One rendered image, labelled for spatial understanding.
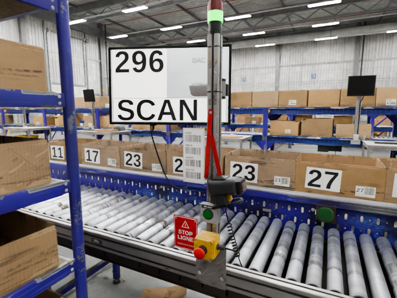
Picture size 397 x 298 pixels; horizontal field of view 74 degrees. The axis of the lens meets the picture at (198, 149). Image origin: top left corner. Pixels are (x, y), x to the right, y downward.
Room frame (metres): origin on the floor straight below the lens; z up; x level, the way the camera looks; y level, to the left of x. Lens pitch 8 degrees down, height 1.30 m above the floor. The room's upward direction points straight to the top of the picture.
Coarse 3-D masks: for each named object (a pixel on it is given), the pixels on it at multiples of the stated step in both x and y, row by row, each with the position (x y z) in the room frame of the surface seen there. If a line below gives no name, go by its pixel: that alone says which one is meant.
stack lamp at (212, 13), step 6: (216, 0) 0.89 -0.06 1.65; (210, 6) 0.89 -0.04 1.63; (216, 6) 0.89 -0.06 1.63; (222, 6) 0.90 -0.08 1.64; (210, 12) 0.89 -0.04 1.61; (216, 12) 0.89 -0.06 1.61; (222, 12) 0.90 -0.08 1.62; (210, 18) 0.89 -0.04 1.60; (216, 18) 0.89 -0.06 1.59; (222, 18) 0.90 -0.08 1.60
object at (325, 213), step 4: (324, 208) 1.20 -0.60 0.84; (328, 208) 1.20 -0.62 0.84; (320, 212) 1.21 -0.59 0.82; (324, 212) 1.20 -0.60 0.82; (328, 212) 1.19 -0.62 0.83; (332, 212) 1.19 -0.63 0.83; (320, 216) 1.21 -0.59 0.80; (324, 216) 1.20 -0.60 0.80; (328, 216) 1.19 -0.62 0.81; (332, 216) 1.19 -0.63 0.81; (324, 220) 1.20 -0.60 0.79; (328, 220) 1.19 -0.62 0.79
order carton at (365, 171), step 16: (304, 160) 1.59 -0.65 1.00; (320, 160) 1.55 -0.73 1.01; (336, 160) 1.51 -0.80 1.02; (352, 160) 1.47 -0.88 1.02; (368, 160) 1.44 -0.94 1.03; (304, 176) 1.32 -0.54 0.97; (352, 176) 1.22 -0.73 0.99; (368, 176) 1.19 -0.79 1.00; (384, 176) 1.17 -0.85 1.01; (320, 192) 1.28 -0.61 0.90; (336, 192) 1.25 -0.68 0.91; (352, 192) 1.22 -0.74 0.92; (384, 192) 1.17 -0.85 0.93
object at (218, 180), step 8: (216, 176) 0.87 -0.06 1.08; (224, 176) 0.85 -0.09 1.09; (208, 184) 0.83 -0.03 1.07; (216, 184) 0.82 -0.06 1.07; (224, 184) 0.81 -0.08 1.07; (232, 184) 0.80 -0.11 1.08; (240, 184) 0.79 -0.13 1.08; (216, 192) 0.82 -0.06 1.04; (224, 192) 0.81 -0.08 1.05; (232, 192) 0.80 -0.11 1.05; (240, 192) 0.79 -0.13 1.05; (216, 200) 0.83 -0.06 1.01; (224, 200) 0.82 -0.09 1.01; (216, 208) 0.83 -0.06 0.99
